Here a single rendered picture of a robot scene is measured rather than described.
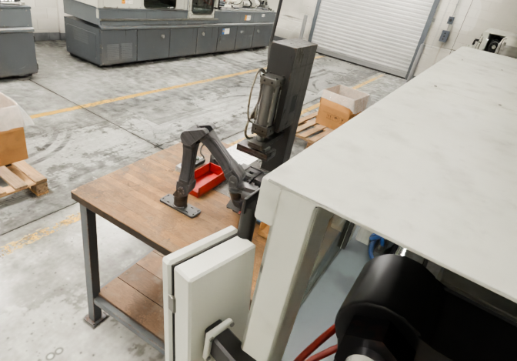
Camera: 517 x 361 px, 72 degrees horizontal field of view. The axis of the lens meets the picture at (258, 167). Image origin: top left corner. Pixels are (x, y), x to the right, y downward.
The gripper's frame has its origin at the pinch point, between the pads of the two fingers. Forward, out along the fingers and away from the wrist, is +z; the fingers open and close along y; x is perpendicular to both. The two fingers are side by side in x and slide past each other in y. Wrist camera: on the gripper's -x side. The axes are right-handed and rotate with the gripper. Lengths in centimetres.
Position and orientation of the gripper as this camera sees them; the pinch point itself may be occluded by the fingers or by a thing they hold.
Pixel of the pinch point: (240, 209)
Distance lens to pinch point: 168.8
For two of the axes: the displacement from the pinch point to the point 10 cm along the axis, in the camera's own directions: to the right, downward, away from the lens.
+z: 0.7, 5.6, 8.2
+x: -8.7, -3.7, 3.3
